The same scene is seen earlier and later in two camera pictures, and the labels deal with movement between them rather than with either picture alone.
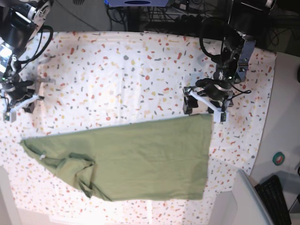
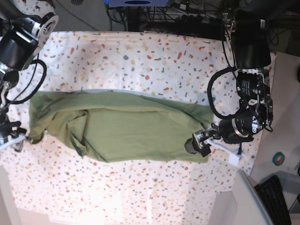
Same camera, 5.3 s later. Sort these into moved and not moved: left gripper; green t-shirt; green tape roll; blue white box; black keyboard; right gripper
Moved: left gripper; green t-shirt; right gripper
Not moved: green tape roll; blue white box; black keyboard
